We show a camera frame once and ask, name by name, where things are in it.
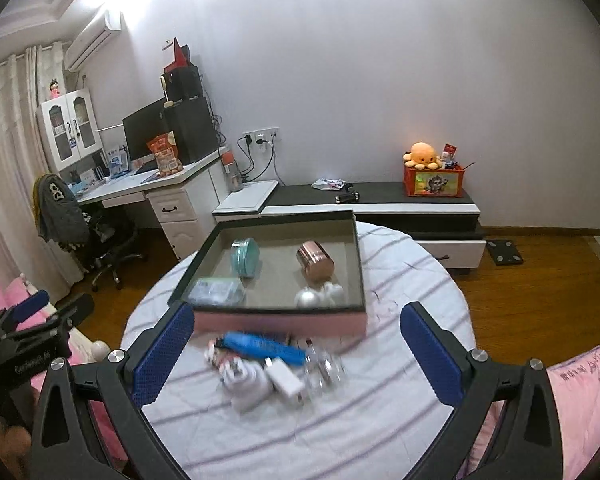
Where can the black and white tv stand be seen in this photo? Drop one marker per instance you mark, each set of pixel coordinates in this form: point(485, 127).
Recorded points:
point(380, 205)

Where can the person's left hand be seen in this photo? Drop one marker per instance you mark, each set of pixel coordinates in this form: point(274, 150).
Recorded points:
point(2, 440)

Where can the grey jacket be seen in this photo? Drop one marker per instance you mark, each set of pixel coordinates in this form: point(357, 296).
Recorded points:
point(60, 210)

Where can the rose gold metal can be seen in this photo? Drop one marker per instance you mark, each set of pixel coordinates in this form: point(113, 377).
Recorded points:
point(315, 260)

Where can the small white stand ornament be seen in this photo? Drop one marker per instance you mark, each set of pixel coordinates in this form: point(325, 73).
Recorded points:
point(167, 92)

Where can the white glass-door cabinet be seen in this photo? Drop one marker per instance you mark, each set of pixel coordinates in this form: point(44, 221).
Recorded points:
point(67, 130)

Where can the clear labelled plastic packet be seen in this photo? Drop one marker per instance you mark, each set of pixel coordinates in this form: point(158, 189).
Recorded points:
point(215, 291)

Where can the clear glass bottle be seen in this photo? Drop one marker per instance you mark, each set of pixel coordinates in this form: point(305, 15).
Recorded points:
point(325, 370)

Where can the white bed frame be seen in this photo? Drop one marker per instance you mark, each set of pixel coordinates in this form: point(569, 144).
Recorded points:
point(100, 348)

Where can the pink doll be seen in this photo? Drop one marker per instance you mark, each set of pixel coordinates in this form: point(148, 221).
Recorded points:
point(55, 90)

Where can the clear bottle with red cap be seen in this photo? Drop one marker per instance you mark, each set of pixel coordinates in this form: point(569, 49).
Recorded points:
point(232, 172)

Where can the crumpled printed cloth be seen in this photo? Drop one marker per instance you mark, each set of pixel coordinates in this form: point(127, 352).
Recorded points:
point(329, 184)

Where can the red gift bag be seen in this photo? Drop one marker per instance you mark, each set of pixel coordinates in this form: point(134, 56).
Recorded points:
point(177, 57)

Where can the orange snack bag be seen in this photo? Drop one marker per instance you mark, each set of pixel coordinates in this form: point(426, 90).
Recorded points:
point(164, 155)

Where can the white air conditioner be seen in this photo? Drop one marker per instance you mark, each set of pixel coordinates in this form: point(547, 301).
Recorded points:
point(87, 42)

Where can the black computer monitor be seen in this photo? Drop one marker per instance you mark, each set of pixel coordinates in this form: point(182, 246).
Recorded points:
point(142, 130)

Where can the small toys in crate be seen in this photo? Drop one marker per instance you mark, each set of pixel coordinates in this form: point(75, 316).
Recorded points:
point(450, 156)

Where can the blue plastic case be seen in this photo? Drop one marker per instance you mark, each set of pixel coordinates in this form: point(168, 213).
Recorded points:
point(265, 347)

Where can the black floor scale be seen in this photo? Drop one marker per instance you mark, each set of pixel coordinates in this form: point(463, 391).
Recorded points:
point(504, 253)

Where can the round table with quilt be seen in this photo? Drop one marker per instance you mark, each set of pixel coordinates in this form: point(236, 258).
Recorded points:
point(330, 435)

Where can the pink bed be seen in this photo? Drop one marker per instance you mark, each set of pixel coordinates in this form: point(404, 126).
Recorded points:
point(107, 420)

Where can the orange printed crate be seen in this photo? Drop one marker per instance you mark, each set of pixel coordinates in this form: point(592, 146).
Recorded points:
point(432, 182)

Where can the orange octopus plush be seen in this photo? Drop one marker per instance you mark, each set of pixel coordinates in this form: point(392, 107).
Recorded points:
point(422, 155)

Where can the small white figurine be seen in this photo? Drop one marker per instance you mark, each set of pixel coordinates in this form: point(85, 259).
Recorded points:
point(332, 292)

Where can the white wall power strip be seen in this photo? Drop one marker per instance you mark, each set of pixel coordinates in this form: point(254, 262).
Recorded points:
point(260, 136)

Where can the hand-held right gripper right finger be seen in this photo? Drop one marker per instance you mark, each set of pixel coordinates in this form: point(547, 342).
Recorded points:
point(430, 360)

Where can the black office chair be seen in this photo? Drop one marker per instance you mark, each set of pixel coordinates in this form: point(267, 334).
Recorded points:
point(105, 245)

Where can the cream curtain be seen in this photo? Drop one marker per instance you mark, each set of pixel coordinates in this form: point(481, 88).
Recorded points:
point(5, 160)

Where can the pink printed garment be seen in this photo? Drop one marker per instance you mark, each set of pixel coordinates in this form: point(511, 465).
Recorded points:
point(580, 400)

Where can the black computer tower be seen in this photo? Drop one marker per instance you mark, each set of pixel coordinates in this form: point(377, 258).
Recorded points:
point(192, 130)

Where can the blue boxes on stand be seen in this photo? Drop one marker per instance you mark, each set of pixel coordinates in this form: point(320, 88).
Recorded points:
point(117, 162)

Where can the white desk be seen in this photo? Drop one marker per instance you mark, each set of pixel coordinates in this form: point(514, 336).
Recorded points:
point(180, 210)

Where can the black speaker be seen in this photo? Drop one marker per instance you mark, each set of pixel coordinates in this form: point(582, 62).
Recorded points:
point(182, 85)

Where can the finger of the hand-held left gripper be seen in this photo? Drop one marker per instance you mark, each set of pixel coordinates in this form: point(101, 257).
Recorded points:
point(72, 312)
point(27, 306)

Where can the teal round tin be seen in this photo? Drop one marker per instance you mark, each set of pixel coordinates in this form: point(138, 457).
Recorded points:
point(245, 257)

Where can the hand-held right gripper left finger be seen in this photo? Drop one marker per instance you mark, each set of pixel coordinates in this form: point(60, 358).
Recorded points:
point(165, 355)

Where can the pink patterned small item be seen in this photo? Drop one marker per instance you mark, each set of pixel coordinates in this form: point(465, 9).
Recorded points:
point(219, 355)

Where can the pink storage box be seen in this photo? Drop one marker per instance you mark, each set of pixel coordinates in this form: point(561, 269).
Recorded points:
point(280, 322)

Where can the small black device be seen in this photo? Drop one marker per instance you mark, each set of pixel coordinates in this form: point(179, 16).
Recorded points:
point(347, 195)

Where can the white charger block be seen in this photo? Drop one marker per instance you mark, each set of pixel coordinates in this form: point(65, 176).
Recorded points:
point(286, 380)

